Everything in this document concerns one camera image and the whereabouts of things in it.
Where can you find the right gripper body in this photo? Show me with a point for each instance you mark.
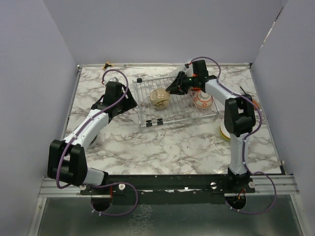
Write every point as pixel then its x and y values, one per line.
pixel 191 81

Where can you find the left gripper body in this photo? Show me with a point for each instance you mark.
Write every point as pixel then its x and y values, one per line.
pixel 120 107

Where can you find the orange plastic bowl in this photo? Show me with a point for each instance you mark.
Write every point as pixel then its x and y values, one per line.
pixel 194 90

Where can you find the beige ceramic bowl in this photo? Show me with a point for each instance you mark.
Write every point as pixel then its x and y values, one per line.
pixel 160 98

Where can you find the white orange patterned bowl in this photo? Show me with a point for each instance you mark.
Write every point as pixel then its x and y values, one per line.
pixel 202 100

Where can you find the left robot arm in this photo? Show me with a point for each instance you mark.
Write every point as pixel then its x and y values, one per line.
pixel 67 160

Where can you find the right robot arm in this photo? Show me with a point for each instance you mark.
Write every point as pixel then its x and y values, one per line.
pixel 239 117

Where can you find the clear plastic container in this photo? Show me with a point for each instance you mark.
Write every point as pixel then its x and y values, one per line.
pixel 182 68

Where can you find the yellow black small clamp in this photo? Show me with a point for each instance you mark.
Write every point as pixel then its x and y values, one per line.
pixel 107 65

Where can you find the yellow white bowl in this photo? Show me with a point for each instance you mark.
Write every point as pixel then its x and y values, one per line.
pixel 223 131

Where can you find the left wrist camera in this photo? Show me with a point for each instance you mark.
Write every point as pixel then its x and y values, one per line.
pixel 114 79

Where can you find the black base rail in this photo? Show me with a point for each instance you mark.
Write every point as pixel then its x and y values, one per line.
pixel 170 189

